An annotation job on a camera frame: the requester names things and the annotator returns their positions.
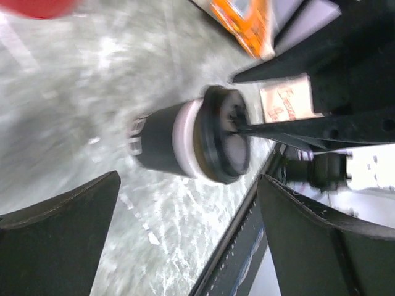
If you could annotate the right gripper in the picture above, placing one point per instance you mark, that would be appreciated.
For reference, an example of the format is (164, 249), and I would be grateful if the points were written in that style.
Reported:
(354, 72)

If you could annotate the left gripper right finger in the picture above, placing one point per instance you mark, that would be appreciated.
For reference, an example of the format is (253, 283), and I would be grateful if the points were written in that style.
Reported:
(317, 250)

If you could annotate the orange snack packet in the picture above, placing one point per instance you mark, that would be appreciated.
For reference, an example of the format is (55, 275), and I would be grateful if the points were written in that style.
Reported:
(250, 22)

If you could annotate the red straw holder cup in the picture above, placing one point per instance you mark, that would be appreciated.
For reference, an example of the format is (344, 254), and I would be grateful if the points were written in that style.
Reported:
(40, 9)

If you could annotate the black paper coffee cup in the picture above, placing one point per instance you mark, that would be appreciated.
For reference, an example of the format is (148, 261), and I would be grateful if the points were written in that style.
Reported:
(163, 140)

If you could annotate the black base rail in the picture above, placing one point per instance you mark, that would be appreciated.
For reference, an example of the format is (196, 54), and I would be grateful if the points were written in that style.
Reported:
(235, 262)

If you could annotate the brown paper takeout bag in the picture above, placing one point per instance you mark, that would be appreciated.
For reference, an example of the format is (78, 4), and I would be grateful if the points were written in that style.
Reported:
(288, 100)

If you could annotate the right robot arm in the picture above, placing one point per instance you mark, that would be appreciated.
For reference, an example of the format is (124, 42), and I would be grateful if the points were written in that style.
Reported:
(327, 170)

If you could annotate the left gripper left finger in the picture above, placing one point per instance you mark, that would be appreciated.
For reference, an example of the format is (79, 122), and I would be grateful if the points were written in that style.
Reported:
(54, 247)

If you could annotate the black coffee cup lid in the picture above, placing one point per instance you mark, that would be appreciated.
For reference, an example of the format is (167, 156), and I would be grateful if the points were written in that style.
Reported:
(227, 152)

